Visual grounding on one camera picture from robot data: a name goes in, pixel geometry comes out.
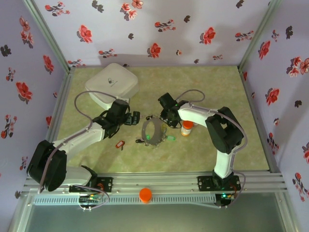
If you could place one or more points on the aluminium table side rail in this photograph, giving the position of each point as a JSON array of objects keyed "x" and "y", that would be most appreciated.
[
  {"x": 256, "y": 116},
  {"x": 56, "y": 116}
]

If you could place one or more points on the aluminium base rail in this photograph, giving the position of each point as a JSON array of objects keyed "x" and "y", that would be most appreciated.
[{"x": 154, "y": 182}]

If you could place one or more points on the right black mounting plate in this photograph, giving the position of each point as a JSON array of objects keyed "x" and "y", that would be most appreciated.
[{"x": 205, "y": 183}]

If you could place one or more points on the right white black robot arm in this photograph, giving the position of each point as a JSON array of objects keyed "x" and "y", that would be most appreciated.
[{"x": 193, "y": 113}]

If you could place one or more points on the white square plastic container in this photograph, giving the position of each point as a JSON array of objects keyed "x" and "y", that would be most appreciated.
[{"x": 111, "y": 82}]

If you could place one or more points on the grey metal sheet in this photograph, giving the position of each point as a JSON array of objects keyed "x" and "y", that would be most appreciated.
[{"x": 154, "y": 220}]

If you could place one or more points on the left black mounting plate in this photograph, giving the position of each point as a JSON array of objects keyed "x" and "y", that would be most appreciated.
[{"x": 106, "y": 184}]

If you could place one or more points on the green tag key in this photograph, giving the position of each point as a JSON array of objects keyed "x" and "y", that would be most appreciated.
[
  {"x": 172, "y": 138},
  {"x": 147, "y": 138}
]

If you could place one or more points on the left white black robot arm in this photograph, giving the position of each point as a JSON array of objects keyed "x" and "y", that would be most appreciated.
[{"x": 77, "y": 136}]

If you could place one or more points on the red tag key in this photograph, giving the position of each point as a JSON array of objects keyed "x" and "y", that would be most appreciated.
[{"x": 119, "y": 144}]

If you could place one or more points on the left controller circuit board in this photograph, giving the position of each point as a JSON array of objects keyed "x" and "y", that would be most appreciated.
[{"x": 90, "y": 198}]

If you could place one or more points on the right controller circuit board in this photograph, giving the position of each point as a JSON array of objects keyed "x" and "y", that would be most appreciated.
[{"x": 223, "y": 199}]

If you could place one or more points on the black mounting plate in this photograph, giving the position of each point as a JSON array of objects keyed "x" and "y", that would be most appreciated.
[
  {"x": 106, "y": 184},
  {"x": 205, "y": 183}
]

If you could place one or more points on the orange pill bottle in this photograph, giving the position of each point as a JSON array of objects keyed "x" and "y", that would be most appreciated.
[{"x": 187, "y": 130}]

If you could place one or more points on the aluminium frame post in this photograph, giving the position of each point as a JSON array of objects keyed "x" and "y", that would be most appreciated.
[
  {"x": 259, "y": 36},
  {"x": 288, "y": 215},
  {"x": 19, "y": 217},
  {"x": 48, "y": 36}
]

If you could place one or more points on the controller circuit board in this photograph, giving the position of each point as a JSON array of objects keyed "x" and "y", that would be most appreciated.
[
  {"x": 90, "y": 198},
  {"x": 223, "y": 199}
]

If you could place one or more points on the black key fob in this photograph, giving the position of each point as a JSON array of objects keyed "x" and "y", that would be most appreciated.
[{"x": 139, "y": 140}]

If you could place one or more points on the orange round button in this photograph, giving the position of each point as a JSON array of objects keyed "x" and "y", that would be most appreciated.
[{"x": 145, "y": 194}]

